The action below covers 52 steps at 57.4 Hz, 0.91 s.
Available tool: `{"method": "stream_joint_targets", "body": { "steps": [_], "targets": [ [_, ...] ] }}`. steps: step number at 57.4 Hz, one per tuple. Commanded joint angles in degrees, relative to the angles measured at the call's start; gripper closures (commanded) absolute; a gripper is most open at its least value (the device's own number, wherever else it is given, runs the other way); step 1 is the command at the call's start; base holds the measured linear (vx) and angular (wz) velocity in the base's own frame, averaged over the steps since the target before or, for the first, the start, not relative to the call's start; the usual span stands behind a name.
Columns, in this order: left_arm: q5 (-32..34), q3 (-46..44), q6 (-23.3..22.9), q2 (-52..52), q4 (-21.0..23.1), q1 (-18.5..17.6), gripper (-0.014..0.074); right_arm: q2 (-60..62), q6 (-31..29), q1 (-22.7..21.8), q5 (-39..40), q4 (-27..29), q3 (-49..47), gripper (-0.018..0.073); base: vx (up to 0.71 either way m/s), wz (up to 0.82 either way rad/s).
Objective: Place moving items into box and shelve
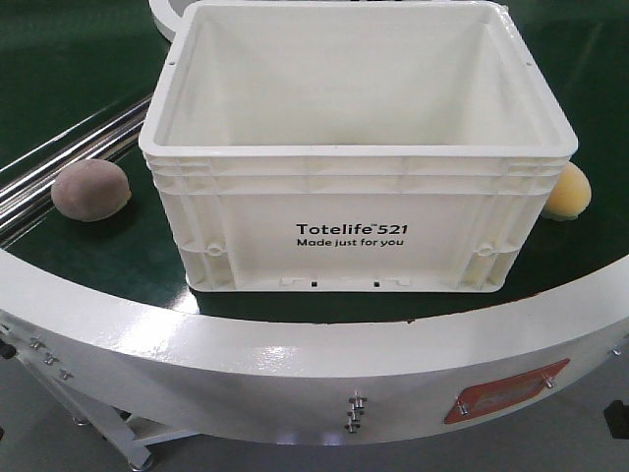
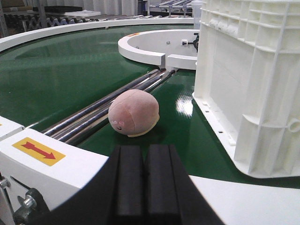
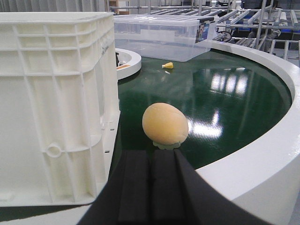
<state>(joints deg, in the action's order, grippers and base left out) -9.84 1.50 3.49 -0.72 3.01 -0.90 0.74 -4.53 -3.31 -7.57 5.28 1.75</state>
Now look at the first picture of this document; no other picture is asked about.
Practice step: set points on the white plastic tote box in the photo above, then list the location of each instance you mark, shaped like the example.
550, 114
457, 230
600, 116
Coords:
350, 146

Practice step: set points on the brown round plush ball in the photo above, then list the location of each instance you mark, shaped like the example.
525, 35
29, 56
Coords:
91, 190

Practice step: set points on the yellow round plush ball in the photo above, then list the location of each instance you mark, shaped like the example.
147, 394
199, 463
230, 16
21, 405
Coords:
570, 196

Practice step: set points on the orange label plate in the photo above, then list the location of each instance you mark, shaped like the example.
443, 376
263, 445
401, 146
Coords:
486, 398

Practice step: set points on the white conveyor support leg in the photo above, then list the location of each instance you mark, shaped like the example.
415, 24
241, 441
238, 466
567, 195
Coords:
130, 436

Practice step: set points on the chrome conveyor rollers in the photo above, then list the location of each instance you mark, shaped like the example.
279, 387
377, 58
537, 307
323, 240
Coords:
26, 182

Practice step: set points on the white curved conveyor frame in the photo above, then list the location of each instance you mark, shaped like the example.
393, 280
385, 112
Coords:
324, 384

